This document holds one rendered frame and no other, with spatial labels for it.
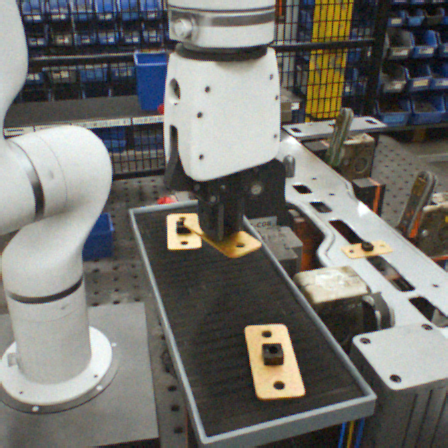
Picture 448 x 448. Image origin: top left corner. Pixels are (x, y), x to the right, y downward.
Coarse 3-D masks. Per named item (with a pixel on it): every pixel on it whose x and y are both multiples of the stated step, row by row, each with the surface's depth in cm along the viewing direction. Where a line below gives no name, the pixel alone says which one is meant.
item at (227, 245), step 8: (184, 224) 52; (192, 224) 52; (224, 224) 50; (200, 232) 51; (224, 232) 50; (232, 232) 50; (240, 232) 51; (208, 240) 49; (216, 240) 49; (224, 240) 49; (232, 240) 49; (240, 240) 49; (248, 240) 49; (256, 240) 49; (224, 248) 48; (232, 248) 48; (240, 248) 48; (248, 248) 48; (256, 248) 48; (232, 256) 47
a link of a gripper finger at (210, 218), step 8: (192, 184) 45; (200, 184) 45; (192, 192) 45; (200, 192) 46; (200, 200) 47; (200, 208) 48; (208, 208) 47; (216, 208) 47; (200, 216) 48; (208, 216) 47; (216, 216) 47; (200, 224) 49; (208, 224) 48; (216, 224) 48; (208, 232) 49; (216, 232) 48
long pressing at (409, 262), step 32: (320, 160) 124; (288, 192) 108; (320, 192) 108; (352, 192) 109; (320, 224) 95; (352, 224) 96; (384, 224) 97; (320, 256) 86; (384, 256) 86; (416, 256) 86; (384, 288) 78; (416, 288) 79; (416, 320) 72
